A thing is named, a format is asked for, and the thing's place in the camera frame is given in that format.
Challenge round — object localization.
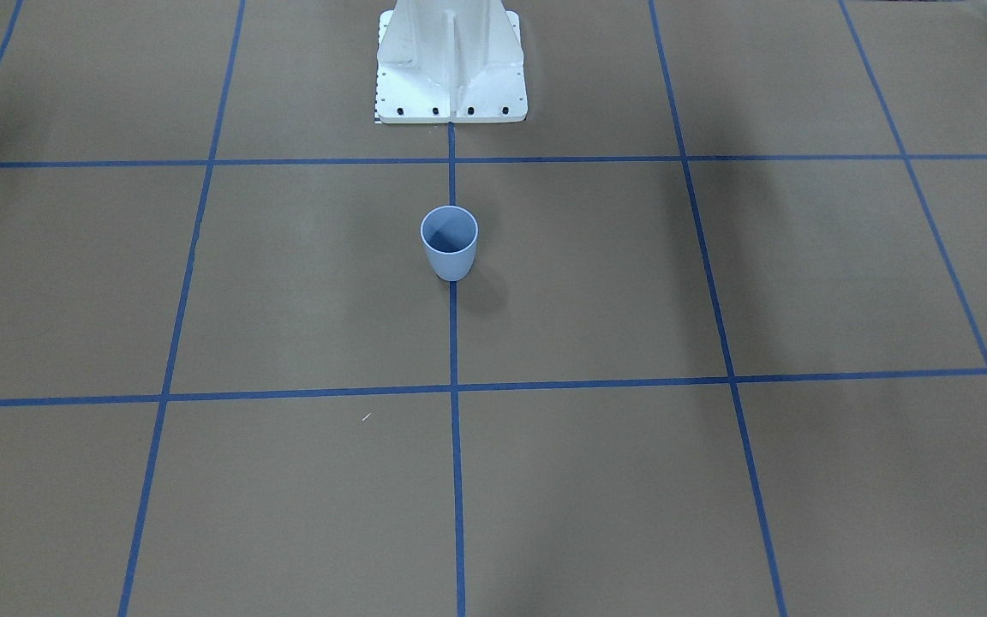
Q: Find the blue cup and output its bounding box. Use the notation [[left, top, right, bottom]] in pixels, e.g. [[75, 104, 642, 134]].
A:
[[419, 206, 481, 282]]

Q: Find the white camera post base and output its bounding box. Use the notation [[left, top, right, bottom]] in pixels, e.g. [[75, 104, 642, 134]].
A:
[[374, 1, 529, 124]]

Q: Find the brown paper table cover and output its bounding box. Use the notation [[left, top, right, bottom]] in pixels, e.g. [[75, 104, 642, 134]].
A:
[[0, 1, 987, 616]]

